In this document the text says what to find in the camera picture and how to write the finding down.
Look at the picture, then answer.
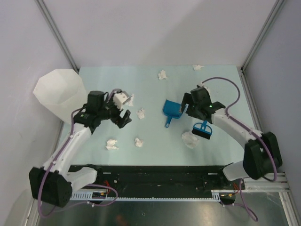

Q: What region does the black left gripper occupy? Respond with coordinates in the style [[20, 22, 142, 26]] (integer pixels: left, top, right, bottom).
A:
[[98, 93, 131, 128]]

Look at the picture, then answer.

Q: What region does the blue dustpan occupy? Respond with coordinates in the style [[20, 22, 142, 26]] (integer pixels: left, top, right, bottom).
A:
[[163, 99, 182, 128]]

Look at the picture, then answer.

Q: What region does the blue hand brush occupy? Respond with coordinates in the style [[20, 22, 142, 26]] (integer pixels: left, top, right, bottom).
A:
[[192, 121, 213, 140]]

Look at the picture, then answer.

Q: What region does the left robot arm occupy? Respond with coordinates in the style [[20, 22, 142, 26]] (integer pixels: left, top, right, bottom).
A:
[[29, 89, 131, 208]]

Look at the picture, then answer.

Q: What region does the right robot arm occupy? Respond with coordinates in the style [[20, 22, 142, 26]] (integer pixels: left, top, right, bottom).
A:
[[180, 87, 282, 189]]

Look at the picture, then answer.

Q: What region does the paper scrap left upper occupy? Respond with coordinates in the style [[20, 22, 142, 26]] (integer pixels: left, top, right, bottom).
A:
[[125, 94, 135, 107]]

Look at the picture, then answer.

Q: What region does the paper scrap centre small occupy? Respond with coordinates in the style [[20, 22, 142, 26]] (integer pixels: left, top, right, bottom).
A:
[[136, 108, 145, 120]]

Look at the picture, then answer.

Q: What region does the paper scrap top right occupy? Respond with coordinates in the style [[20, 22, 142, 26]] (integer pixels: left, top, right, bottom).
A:
[[193, 65, 204, 71]]

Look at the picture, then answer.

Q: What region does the paper scrap top centre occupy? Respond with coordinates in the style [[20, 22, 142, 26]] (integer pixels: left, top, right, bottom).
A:
[[158, 70, 168, 80]]

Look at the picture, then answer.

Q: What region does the paper scrap lower centre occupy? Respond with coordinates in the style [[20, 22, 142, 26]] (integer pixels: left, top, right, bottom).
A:
[[135, 138, 144, 147]]

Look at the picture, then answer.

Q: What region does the large paper scrap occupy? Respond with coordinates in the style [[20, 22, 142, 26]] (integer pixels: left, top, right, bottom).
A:
[[182, 131, 199, 149]]

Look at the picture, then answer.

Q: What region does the paper scrap lower left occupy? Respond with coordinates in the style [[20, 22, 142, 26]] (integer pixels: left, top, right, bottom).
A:
[[106, 139, 119, 150]]

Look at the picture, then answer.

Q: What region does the translucent white waste bin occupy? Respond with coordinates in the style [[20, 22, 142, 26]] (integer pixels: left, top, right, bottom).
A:
[[33, 69, 87, 124]]

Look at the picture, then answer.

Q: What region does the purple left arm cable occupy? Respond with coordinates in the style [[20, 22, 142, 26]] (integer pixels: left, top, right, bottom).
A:
[[37, 88, 119, 217]]

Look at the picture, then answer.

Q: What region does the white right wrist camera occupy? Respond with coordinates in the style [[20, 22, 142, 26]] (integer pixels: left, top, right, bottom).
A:
[[197, 82, 210, 93]]

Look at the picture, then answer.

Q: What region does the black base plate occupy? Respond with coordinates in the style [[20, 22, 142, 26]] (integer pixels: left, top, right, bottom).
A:
[[89, 164, 244, 199]]

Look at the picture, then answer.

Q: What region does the grey cable duct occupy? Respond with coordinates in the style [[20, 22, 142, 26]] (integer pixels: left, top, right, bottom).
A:
[[70, 189, 223, 202]]

